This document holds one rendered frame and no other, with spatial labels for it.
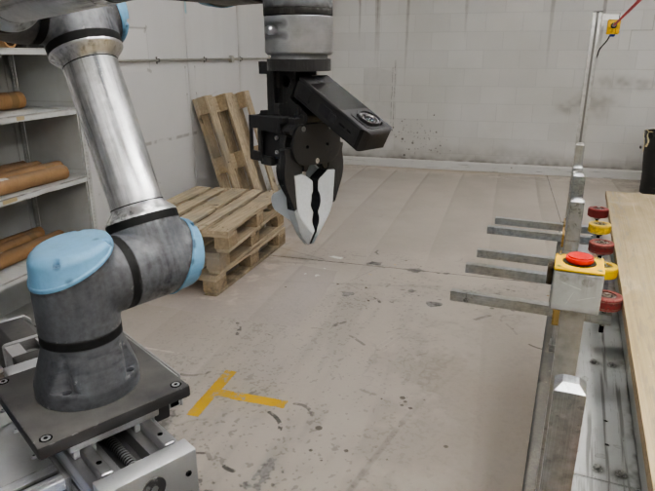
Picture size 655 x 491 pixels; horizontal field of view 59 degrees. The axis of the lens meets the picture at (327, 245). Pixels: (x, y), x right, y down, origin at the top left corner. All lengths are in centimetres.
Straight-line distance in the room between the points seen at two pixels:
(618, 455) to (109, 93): 135
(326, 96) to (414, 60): 757
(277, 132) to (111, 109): 38
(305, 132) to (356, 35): 771
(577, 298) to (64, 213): 308
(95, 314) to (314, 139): 41
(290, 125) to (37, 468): 63
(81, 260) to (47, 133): 274
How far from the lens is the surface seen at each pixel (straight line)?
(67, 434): 88
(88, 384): 91
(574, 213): 168
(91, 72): 99
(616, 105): 822
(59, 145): 352
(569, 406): 74
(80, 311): 87
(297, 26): 63
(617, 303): 170
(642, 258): 210
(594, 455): 158
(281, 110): 68
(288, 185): 64
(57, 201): 363
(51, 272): 85
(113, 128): 96
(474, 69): 810
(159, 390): 93
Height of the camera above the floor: 152
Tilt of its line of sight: 18 degrees down
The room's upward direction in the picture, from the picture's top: straight up
